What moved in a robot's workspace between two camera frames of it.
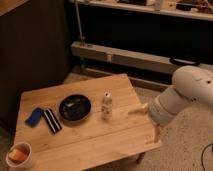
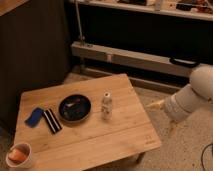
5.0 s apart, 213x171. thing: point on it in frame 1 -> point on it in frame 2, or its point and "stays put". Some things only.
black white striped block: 52,120 stays put
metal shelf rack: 147,40 stays put
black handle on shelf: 179,60 stays put
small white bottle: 107,105 stays put
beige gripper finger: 141,110 -> 160,105
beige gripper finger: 157,132 -> 173,126
